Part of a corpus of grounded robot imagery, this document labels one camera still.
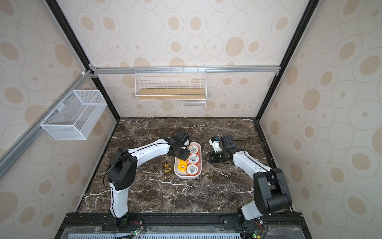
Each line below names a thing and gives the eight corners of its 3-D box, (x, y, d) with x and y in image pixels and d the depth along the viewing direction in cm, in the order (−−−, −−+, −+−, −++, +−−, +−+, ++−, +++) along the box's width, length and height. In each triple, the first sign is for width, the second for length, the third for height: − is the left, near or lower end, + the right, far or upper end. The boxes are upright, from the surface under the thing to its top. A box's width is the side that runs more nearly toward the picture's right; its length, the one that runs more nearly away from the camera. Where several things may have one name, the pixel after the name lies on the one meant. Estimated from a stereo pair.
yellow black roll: (162, 172, 93) (161, 170, 92) (163, 164, 97) (162, 162, 95) (171, 172, 93) (171, 170, 92) (172, 164, 97) (171, 162, 95)
